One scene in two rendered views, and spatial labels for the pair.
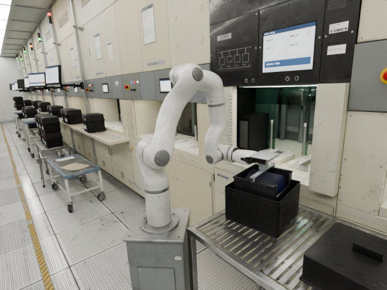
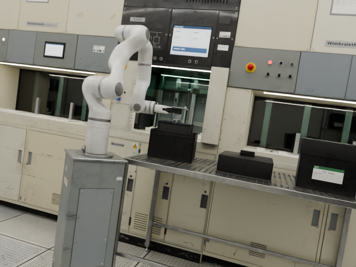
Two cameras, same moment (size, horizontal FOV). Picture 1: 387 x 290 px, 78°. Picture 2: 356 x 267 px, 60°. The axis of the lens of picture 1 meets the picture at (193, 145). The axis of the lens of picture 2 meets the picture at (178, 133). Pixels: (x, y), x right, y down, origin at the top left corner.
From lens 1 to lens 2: 103 cm
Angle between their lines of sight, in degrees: 36
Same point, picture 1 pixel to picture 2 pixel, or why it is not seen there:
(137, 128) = not seen: outside the picture
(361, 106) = (235, 83)
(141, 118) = not seen: outside the picture
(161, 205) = (106, 133)
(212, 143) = (142, 94)
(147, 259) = (91, 180)
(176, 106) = (128, 53)
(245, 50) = (157, 34)
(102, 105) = not seen: outside the picture
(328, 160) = (215, 118)
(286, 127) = (159, 117)
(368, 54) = (240, 53)
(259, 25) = (171, 19)
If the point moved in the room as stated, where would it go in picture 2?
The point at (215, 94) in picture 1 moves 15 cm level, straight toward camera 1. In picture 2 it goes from (148, 55) to (158, 53)
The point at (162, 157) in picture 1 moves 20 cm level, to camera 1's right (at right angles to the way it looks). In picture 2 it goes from (120, 88) to (153, 94)
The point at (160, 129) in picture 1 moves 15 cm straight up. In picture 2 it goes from (117, 67) to (121, 39)
